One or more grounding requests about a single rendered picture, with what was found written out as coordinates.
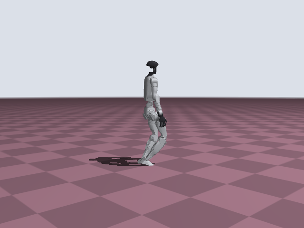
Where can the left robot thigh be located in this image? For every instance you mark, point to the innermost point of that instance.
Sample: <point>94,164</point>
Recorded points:
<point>153,128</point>

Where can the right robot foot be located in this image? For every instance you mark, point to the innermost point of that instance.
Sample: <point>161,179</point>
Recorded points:
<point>143,161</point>

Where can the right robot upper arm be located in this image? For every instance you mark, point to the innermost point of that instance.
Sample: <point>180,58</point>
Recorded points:
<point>153,82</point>

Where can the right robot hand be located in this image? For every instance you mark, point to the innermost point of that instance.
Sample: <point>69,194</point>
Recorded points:
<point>162,120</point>

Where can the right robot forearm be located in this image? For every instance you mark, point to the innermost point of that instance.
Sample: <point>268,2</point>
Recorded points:
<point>157,104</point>

